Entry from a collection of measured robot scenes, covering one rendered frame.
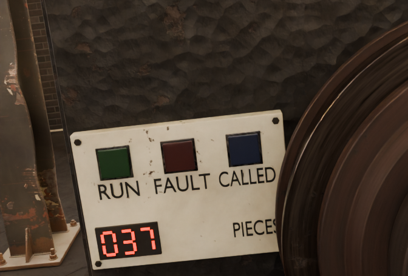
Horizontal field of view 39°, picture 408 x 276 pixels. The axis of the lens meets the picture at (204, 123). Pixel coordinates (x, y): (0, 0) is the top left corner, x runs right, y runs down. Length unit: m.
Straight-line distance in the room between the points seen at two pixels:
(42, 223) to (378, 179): 3.03
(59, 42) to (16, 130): 2.64
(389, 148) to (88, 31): 0.37
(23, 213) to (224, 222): 2.81
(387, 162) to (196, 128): 0.24
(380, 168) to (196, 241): 0.28
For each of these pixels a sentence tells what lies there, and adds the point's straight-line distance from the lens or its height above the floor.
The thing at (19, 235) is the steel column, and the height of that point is 0.15.
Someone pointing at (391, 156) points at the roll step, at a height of 1.22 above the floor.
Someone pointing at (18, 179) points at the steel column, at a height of 0.49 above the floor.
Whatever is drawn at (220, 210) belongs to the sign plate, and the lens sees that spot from 0.73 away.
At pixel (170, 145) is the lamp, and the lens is 0.70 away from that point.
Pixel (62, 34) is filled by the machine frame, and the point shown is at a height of 1.36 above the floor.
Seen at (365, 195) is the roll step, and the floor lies 1.19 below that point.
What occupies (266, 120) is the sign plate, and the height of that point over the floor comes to 1.23.
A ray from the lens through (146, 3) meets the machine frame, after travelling 0.71.
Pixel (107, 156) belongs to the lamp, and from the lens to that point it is 0.72.
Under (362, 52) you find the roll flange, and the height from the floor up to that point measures 1.31.
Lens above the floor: 1.39
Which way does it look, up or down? 13 degrees down
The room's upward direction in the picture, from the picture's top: 7 degrees counter-clockwise
